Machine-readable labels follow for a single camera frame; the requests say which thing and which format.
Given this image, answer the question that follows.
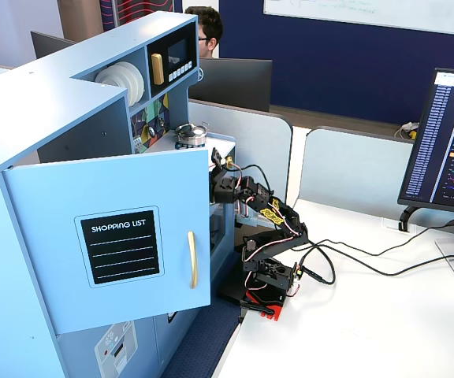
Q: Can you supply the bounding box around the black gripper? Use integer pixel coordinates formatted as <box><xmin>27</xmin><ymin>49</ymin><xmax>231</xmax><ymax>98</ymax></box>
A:
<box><xmin>210</xmin><ymin>146</ymin><xmax>244</xmax><ymax>205</ymax></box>

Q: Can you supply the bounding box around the red robot base clamp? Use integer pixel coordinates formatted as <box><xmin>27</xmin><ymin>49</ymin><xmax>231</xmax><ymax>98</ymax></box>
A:
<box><xmin>239</xmin><ymin>291</ymin><xmax>288</xmax><ymax>322</ymax></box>

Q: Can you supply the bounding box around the blue shopping list cabinet door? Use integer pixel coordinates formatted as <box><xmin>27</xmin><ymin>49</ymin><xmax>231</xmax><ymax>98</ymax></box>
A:
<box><xmin>1</xmin><ymin>147</ymin><xmax>212</xmax><ymax>335</ymax></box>

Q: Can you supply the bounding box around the silver toy pot with lid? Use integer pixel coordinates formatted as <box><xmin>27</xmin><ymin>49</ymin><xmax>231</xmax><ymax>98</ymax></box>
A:
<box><xmin>174</xmin><ymin>122</ymin><xmax>210</xmax><ymax>147</ymax></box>

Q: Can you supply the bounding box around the grey desk divider panel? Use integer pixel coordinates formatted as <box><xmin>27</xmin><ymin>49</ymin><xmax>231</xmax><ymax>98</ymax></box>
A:
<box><xmin>188</xmin><ymin>98</ymin><xmax>294</xmax><ymax>219</ymax></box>
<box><xmin>296</xmin><ymin>125</ymin><xmax>416</xmax><ymax>213</ymax></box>

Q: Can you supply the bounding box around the black monitor seen from behind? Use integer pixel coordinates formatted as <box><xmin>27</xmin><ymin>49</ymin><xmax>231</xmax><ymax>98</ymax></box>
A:
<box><xmin>189</xmin><ymin>57</ymin><xmax>274</xmax><ymax>113</ymax></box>

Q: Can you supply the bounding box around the white toy plate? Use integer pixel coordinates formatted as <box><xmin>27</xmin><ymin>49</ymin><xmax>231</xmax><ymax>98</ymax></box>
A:
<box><xmin>95</xmin><ymin>65</ymin><xmax>136</xmax><ymax>108</ymax></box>
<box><xmin>111</xmin><ymin>61</ymin><xmax>142</xmax><ymax>106</ymax></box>
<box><xmin>118</xmin><ymin>61</ymin><xmax>147</xmax><ymax>104</ymax></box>

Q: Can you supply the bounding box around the black toy microwave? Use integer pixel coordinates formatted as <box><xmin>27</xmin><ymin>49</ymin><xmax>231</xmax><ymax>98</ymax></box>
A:
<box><xmin>146</xmin><ymin>17</ymin><xmax>199</xmax><ymax>99</ymax></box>

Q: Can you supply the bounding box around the dark-haired person with glasses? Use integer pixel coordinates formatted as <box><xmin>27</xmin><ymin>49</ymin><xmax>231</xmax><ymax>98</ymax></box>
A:
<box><xmin>184</xmin><ymin>6</ymin><xmax>225</xmax><ymax>59</ymax></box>

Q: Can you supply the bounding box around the red striped banner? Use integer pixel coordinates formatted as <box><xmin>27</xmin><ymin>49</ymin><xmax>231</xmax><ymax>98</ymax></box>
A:
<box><xmin>99</xmin><ymin>0</ymin><xmax>175</xmax><ymax>32</ymax></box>

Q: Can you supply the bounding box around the dark monitor with grey back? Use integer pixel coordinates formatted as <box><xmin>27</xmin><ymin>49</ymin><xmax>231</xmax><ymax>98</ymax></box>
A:
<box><xmin>30</xmin><ymin>31</ymin><xmax>79</xmax><ymax>61</ymax></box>

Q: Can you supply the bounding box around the blue toy kitchen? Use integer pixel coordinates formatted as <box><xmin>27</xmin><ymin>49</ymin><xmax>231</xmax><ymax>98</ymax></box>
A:
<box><xmin>0</xmin><ymin>10</ymin><xmax>237</xmax><ymax>378</ymax></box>

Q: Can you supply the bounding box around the whiteboard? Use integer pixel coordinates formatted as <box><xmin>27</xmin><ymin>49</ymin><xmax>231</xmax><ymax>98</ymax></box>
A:
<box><xmin>262</xmin><ymin>0</ymin><xmax>454</xmax><ymax>39</ymax></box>

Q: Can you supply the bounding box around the lit computer monitor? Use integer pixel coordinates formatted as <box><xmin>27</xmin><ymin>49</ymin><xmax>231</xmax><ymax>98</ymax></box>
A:
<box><xmin>396</xmin><ymin>67</ymin><xmax>454</xmax><ymax>217</ymax></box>

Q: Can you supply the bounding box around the gold cabinet door handle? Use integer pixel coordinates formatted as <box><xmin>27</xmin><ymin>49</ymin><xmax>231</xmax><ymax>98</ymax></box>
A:
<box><xmin>187</xmin><ymin>230</ymin><xmax>199</xmax><ymax>290</ymax></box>

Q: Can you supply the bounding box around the gold microwave handle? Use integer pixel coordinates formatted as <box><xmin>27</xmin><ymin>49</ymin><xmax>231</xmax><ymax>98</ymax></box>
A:
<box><xmin>150</xmin><ymin>53</ymin><xmax>165</xmax><ymax>85</ymax></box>

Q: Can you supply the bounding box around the black power cable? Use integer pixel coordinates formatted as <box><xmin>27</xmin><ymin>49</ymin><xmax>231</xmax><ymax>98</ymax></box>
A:
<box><xmin>300</xmin><ymin>239</ymin><xmax>454</xmax><ymax>285</ymax></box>

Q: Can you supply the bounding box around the black usb cable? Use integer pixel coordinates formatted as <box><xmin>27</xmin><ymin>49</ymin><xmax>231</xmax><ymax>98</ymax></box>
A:
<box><xmin>309</xmin><ymin>215</ymin><xmax>454</xmax><ymax>259</ymax></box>

